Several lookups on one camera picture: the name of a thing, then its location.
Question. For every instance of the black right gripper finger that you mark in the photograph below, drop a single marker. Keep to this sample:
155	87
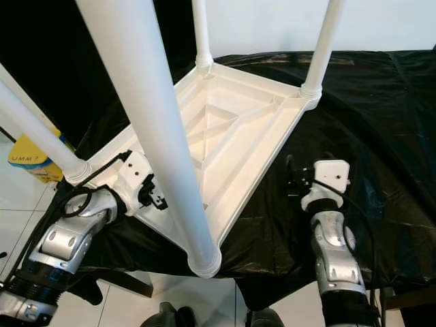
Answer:
290	172

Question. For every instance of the white plastic table top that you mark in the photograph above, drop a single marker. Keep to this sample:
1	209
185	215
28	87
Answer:
245	136

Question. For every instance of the white plastic table leg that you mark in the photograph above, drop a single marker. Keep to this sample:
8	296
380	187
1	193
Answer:
41	136
323	48
143	102
201	34

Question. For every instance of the black plastic cover sheet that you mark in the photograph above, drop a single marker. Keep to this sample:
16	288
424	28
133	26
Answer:
381	136

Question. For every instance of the dark left robot foot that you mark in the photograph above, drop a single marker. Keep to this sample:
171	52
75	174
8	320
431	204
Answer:
170	317

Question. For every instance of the dark robot foot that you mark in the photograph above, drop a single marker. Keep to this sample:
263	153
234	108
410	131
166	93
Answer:
170	317
266	319

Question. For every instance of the yellow bin with blue band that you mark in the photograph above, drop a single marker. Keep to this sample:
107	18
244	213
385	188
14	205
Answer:
27	160

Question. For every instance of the dark right robot foot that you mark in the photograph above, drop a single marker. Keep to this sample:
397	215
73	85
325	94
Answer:
266	319

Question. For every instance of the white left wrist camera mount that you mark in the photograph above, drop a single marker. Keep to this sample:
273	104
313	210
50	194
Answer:
133	174

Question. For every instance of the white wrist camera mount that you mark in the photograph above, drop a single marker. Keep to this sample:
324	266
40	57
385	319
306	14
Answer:
330	176
133	174

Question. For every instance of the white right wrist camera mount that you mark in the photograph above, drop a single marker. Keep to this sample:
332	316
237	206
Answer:
330	176

